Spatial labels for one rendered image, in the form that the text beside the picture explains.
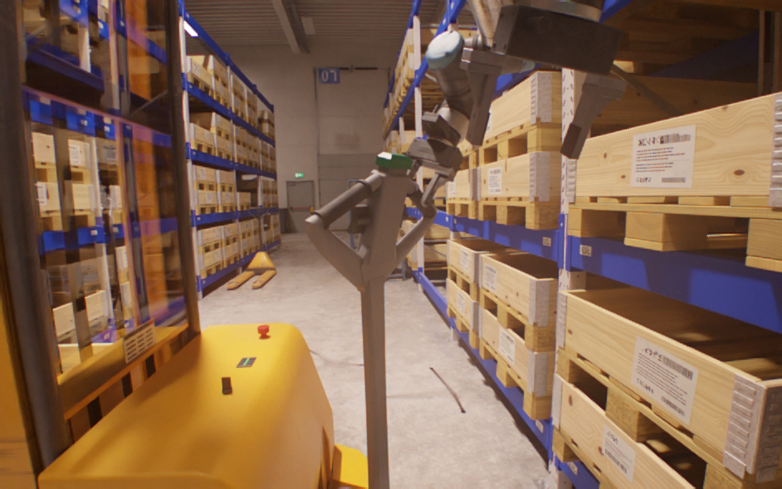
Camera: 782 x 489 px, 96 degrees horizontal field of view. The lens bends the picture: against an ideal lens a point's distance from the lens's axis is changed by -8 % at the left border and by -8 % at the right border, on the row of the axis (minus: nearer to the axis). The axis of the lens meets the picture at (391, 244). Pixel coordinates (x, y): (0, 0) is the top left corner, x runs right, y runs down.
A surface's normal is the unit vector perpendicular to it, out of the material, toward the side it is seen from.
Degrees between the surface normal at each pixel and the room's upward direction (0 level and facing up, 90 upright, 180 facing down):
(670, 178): 90
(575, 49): 114
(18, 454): 90
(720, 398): 90
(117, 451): 0
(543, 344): 90
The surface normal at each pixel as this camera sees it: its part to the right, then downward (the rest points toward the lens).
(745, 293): -1.00, 0.04
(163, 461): -0.03, -0.99
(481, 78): 0.12, 0.50
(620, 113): 0.10, 0.11
